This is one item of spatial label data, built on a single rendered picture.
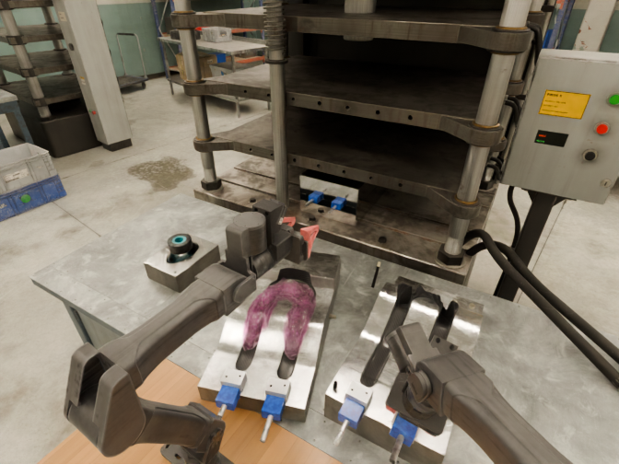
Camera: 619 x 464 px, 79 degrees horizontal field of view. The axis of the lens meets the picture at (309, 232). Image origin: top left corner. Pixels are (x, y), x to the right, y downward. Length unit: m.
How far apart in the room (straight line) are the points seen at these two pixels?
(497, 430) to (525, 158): 1.01
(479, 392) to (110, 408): 0.46
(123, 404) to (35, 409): 1.73
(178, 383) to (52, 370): 1.40
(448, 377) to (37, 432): 1.92
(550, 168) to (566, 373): 0.60
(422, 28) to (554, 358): 1.01
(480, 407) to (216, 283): 0.41
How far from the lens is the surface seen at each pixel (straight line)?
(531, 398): 1.14
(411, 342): 0.64
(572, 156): 1.39
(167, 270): 1.30
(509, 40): 1.17
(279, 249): 0.72
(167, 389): 1.07
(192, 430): 0.78
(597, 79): 1.33
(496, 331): 1.25
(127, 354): 0.58
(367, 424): 0.91
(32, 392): 2.37
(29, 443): 2.20
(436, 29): 1.32
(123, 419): 0.60
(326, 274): 1.14
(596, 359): 1.25
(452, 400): 0.55
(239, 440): 0.96
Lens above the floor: 1.65
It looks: 34 degrees down
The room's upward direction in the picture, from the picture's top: straight up
